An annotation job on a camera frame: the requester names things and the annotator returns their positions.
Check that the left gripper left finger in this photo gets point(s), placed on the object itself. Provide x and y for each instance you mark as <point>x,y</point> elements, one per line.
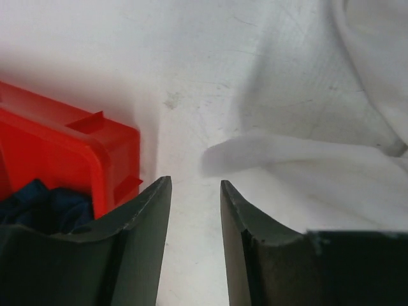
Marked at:
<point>113,260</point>

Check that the white and green t-shirt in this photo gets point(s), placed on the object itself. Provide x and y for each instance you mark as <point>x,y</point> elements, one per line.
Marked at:
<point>318,138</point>

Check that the navy blue t-shirt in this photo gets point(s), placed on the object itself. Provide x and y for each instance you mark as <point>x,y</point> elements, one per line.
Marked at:
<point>48,211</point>

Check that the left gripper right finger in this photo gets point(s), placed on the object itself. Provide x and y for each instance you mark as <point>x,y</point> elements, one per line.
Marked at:
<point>268,263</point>

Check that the red plastic bin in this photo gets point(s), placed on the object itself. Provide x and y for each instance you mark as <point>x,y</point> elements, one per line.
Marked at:
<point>64,146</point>

